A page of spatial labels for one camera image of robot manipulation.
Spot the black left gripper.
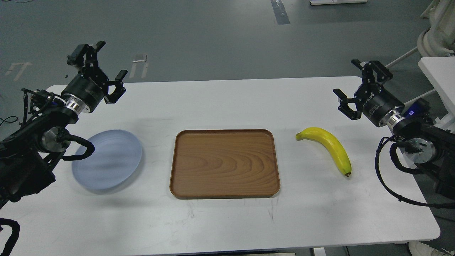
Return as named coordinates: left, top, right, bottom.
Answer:
left=61, top=41, right=128, bottom=113

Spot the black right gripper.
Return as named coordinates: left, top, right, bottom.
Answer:
left=333, top=59, right=404, bottom=127

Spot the yellow banana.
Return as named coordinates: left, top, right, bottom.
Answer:
left=295, top=127, right=352, bottom=177

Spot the light blue round plate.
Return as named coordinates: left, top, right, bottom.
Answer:
left=72, top=129, right=143, bottom=191

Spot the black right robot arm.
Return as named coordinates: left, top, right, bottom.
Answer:
left=333, top=59, right=454, bottom=209

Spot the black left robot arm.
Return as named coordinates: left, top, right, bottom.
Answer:
left=0, top=41, right=127, bottom=206

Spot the white side table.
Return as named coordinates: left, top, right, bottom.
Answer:
left=418, top=56, right=455, bottom=112

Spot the white machine base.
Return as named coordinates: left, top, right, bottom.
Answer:
left=417, top=0, right=455, bottom=57

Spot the white board on floor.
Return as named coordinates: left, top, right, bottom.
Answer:
left=309, top=0, right=368, bottom=6

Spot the brown wooden tray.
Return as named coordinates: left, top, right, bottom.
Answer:
left=169, top=129, right=280, bottom=199

